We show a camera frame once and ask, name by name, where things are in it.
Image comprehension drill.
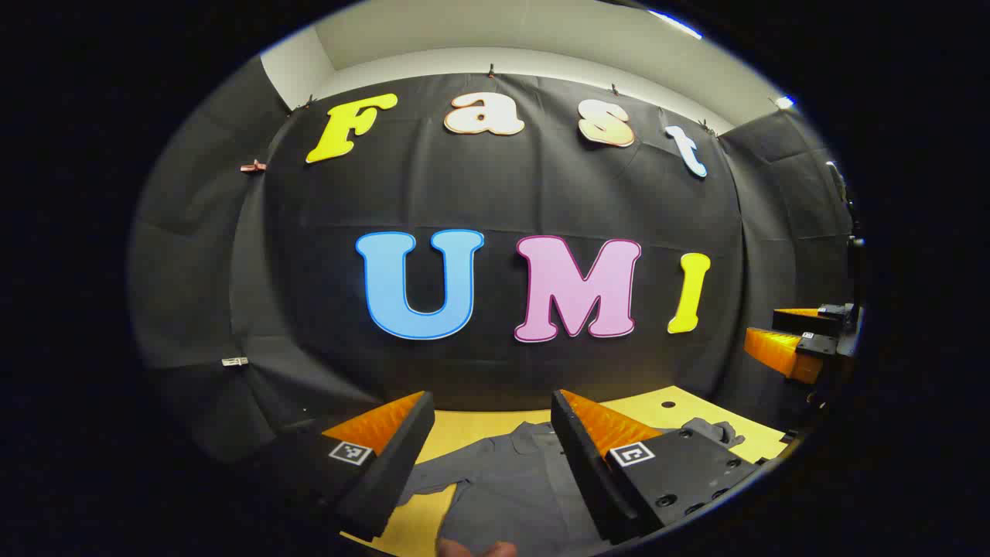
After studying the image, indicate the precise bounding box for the grey button shirt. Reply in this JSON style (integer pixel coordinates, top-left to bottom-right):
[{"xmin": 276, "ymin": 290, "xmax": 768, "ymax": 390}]
[{"xmin": 396, "ymin": 418, "xmax": 746, "ymax": 557}]

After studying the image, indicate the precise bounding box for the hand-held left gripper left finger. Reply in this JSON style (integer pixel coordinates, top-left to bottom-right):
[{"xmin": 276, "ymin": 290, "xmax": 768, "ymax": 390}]
[{"xmin": 259, "ymin": 391, "xmax": 436, "ymax": 542}]

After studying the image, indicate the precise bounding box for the black backdrop cloth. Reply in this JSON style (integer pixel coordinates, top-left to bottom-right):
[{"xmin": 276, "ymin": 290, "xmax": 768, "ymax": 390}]
[{"xmin": 128, "ymin": 58, "xmax": 859, "ymax": 465}]

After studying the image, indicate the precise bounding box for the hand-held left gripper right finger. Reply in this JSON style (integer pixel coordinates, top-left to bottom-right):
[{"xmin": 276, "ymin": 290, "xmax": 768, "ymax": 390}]
[{"xmin": 550, "ymin": 388, "xmax": 764, "ymax": 545}]

